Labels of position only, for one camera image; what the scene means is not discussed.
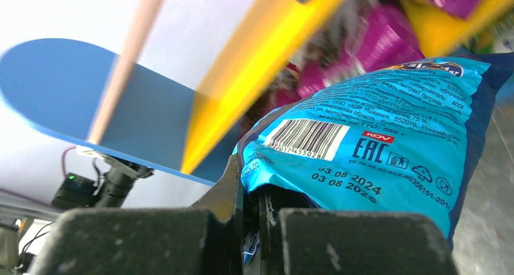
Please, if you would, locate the blue pink yellow shelf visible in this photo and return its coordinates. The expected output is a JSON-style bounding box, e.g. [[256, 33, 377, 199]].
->
[[0, 0, 514, 187]]

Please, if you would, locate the yellow green Fox's candy bag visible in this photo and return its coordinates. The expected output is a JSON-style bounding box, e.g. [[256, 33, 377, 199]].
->
[[464, 9, 513, 54]]

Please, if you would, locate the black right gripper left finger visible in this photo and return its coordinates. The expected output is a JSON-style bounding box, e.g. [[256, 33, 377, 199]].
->
[[30, 155, 243, 274]]

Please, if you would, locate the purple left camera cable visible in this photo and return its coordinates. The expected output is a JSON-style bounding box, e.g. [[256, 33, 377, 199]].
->
[[0, 144, 79, 208]]

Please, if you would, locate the blue candy bag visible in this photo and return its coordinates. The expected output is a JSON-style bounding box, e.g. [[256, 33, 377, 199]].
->
[[233, 53, 513, 244]]

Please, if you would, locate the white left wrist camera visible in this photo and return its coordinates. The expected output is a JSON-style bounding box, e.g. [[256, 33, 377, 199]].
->
[[75, 145, 104, 159]]

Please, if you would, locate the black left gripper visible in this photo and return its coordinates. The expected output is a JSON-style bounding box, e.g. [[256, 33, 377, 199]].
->
[[94, 153, 155, 208]]

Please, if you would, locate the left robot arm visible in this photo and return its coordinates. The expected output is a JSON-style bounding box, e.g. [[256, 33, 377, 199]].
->
[[51, 154, 154, 210]]

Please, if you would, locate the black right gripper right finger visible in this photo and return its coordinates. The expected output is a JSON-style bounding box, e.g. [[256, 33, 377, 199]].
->
[[256, 186, 458, 274]]

